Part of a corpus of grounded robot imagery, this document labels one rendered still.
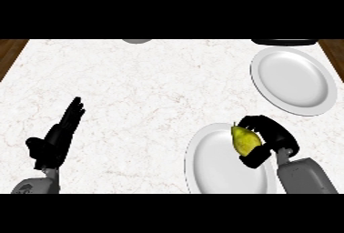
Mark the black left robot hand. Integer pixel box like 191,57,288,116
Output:
24,96,88,171

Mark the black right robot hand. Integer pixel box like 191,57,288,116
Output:
237,115,302,169

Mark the yellow-green pear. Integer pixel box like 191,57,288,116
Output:
231,122,263,157

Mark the white plate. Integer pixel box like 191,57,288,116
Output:
184,122,278,195
249,46,339,117

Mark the black round object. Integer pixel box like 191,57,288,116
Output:
250,38,319,47

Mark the grey round object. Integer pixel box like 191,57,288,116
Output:
122,38,154,45

